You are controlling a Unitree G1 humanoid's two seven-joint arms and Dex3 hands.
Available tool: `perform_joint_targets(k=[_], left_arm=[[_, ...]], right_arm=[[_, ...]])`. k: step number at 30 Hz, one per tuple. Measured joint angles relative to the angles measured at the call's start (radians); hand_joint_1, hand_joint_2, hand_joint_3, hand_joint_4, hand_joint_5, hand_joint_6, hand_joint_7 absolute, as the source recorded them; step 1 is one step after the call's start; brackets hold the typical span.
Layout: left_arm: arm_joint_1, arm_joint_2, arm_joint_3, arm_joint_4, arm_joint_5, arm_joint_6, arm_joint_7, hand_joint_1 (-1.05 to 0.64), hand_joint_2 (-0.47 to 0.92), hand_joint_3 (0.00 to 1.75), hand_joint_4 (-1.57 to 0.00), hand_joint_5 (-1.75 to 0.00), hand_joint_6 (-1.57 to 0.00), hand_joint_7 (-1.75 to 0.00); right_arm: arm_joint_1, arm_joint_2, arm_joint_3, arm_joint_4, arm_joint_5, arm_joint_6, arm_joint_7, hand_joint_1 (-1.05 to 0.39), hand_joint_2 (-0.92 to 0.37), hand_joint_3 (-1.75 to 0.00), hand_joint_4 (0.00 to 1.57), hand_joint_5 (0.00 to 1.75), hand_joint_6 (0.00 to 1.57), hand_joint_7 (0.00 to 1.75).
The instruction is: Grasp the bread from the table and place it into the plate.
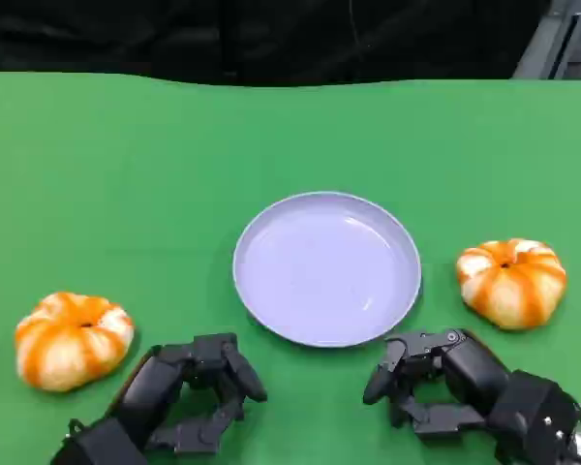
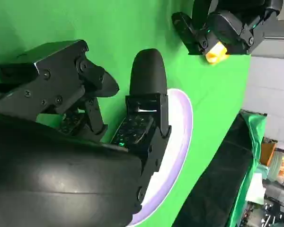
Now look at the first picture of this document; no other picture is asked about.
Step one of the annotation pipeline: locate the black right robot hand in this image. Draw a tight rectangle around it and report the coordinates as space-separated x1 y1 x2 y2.
362 328 512 442

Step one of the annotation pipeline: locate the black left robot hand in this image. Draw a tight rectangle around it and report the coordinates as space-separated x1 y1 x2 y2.
110 332 268 456

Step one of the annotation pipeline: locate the lilac plate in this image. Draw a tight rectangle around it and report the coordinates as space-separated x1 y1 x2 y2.
231 190 423 349

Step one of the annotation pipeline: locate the green table cloth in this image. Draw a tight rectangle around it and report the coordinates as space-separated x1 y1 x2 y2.
0 71 581 465

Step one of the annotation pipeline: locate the black backdrop cloth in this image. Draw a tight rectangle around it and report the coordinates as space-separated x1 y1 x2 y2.
0 0 553 88

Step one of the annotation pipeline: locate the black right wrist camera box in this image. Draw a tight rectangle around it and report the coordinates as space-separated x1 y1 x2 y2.
486 370 581 465

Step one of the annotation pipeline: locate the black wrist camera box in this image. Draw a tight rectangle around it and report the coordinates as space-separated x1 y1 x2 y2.
50 418 147 465
486 370 581 465

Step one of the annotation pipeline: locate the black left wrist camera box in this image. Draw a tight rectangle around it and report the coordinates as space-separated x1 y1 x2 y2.
50 418 147 465

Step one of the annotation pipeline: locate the grey metal frame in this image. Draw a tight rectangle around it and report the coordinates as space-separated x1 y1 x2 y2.
511 0 581 81

